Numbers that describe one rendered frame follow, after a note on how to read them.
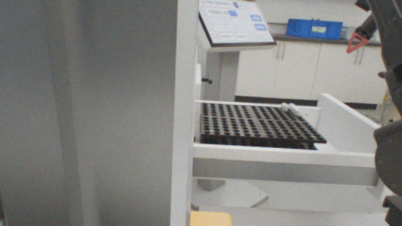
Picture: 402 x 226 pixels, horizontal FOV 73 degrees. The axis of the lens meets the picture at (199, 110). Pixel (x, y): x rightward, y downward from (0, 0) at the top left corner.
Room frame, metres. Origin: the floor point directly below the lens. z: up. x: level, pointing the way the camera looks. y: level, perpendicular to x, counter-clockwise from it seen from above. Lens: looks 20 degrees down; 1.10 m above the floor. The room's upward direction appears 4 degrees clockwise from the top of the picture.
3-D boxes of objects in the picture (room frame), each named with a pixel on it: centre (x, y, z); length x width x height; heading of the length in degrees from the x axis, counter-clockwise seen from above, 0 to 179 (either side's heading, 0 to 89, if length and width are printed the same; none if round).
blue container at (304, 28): (3.83, -1.45, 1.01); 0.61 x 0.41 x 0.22; 91
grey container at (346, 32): (3.92, -2.10, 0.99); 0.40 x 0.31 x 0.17; 91
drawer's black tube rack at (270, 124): (0.52, -0.11, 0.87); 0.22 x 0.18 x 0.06; 92
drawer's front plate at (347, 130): (0.52, -0.31, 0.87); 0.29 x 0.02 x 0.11; 2
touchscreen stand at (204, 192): (1.49, -0.15, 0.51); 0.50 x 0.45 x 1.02; 42
